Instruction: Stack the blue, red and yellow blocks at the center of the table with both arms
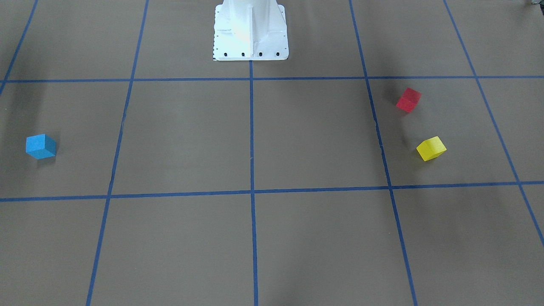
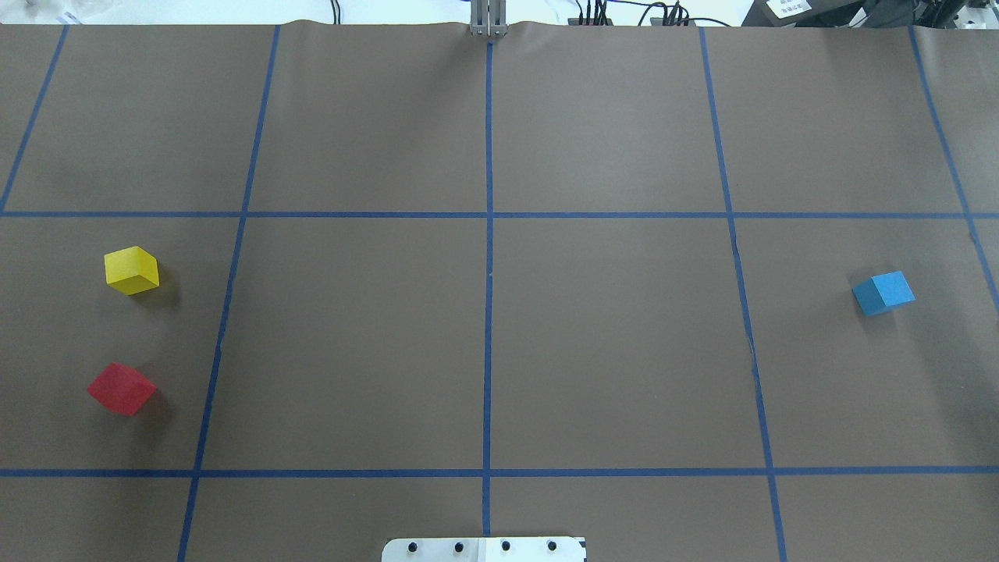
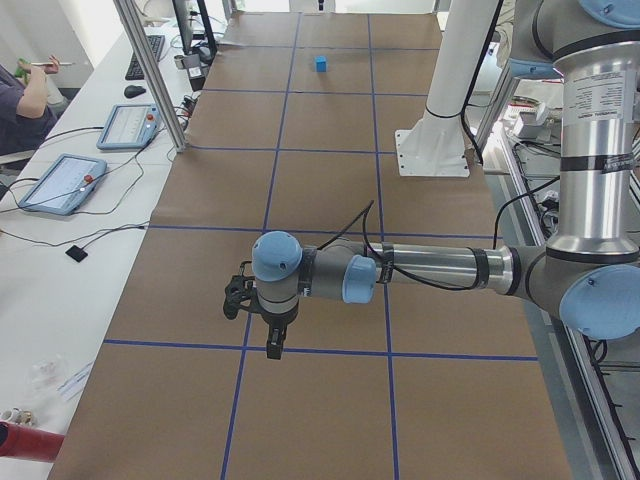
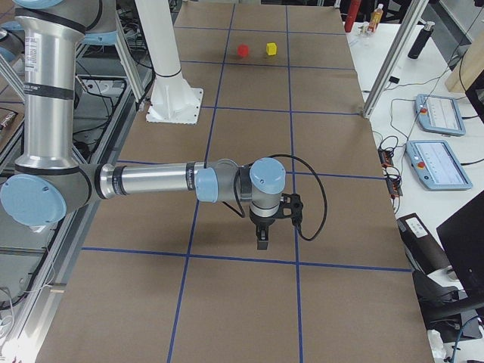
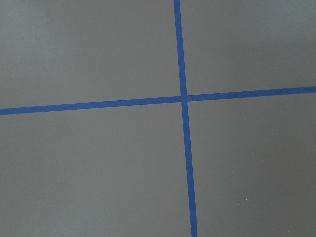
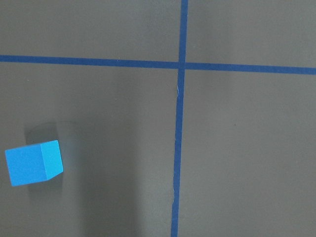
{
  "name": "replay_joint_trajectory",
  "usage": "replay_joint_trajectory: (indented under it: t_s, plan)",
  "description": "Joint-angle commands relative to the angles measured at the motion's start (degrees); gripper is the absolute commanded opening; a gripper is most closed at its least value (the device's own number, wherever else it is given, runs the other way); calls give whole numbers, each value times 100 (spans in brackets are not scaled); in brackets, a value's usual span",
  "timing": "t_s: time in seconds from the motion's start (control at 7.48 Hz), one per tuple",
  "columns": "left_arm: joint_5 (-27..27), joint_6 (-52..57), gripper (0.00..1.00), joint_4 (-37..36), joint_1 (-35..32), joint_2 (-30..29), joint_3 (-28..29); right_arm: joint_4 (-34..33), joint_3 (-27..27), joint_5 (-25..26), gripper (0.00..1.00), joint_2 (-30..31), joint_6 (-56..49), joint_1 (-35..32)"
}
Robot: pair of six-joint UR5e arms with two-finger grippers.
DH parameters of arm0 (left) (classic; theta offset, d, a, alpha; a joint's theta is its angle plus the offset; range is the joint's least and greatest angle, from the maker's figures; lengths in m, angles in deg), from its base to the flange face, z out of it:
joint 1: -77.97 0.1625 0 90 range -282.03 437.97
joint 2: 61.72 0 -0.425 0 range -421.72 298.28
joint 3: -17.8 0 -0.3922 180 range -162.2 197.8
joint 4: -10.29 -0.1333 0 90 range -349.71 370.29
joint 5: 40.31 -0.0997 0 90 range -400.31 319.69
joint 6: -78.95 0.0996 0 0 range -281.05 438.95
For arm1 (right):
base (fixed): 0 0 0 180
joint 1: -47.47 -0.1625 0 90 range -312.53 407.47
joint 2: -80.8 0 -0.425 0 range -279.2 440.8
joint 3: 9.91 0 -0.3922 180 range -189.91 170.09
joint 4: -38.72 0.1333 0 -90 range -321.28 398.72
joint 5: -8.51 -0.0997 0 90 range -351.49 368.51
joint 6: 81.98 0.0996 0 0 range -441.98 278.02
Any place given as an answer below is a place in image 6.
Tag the blue cube block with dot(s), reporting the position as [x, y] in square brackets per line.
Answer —
[34, 163]

